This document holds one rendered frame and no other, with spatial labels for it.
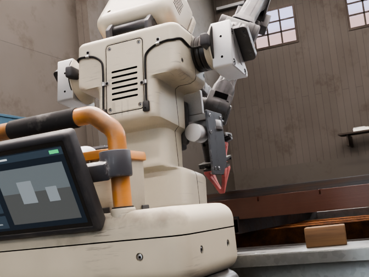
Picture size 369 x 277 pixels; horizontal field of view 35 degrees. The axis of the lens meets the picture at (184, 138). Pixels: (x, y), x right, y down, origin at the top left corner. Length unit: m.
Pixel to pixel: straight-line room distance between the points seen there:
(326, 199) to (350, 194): 0.06
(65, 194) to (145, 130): 0.46
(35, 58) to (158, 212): 6.72
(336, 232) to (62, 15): 7.09
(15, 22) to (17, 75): 0.65
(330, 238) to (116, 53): 0.70
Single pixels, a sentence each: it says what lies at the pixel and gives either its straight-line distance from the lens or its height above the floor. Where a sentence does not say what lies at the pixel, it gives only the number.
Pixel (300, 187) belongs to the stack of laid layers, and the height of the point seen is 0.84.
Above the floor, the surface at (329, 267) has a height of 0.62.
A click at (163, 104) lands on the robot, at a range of 1.36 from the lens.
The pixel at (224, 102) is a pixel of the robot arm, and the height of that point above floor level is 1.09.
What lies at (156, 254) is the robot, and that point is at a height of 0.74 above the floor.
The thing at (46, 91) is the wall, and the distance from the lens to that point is 7.65.
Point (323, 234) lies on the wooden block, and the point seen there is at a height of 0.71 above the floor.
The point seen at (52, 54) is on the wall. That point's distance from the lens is 7.93.
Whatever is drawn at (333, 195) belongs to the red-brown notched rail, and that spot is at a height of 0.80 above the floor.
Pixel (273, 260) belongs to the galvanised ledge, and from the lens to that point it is 1.50.
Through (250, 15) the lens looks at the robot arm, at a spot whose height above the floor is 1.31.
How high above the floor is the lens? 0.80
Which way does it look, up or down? 7 degrees up
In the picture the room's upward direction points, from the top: 6 degrees counter-clockwise
